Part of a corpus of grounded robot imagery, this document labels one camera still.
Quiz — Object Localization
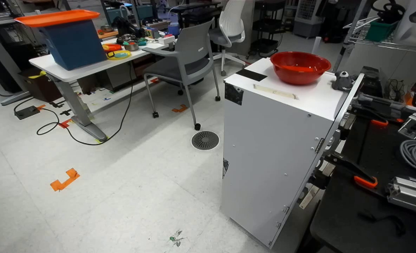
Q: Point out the aluminium extrusion rail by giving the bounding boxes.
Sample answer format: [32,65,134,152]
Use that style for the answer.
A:
[386,177,416,212]

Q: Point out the black floor cable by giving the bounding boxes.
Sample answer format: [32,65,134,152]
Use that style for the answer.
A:
[12,69,134,148]

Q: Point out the white swivel chair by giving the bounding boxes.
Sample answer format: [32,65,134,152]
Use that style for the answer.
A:
[209,0,245,76]

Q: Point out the white toy cabinet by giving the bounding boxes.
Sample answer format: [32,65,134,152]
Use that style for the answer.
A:
[220,58,364,247]

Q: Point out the white desk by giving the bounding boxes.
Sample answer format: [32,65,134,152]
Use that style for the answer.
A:
[29,41,165,142]

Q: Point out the blue storage bin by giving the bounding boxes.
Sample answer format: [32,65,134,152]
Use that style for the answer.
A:
[15,8,106,70]

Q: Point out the round floor drain cover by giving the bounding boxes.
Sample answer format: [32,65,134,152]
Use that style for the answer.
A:
[191,131,219,150]

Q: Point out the grey office chair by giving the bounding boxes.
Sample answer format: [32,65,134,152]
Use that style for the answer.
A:
[143,18,219,131]

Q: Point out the red plastic bowl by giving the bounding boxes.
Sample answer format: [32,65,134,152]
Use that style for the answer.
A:
[269,51,331,86]

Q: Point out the grey plush toy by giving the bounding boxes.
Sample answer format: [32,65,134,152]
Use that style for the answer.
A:
[331,70,354,91]

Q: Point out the black orange clamp rear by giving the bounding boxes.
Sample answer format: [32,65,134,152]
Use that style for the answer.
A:
[352,107,404,128]

